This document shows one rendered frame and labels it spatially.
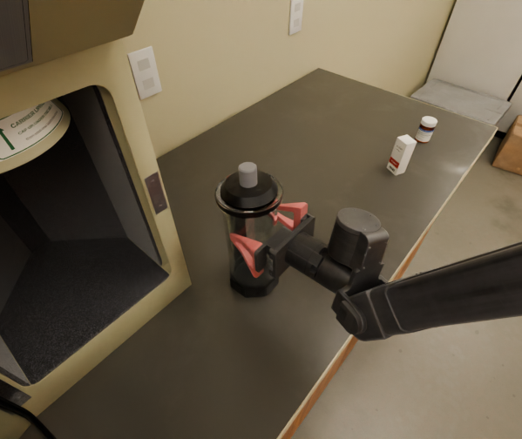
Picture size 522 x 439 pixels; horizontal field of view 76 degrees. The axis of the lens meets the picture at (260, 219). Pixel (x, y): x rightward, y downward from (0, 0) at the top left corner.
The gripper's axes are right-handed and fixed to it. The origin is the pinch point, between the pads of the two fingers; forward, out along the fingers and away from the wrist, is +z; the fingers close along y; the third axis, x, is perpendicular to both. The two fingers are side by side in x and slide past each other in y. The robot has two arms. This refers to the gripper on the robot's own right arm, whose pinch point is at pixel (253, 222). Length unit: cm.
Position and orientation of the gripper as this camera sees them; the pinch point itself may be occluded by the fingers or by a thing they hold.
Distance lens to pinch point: 57.0
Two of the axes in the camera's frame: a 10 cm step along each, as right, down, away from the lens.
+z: -7.6, -4.3, 4.9
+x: 0.4, 7.2, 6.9
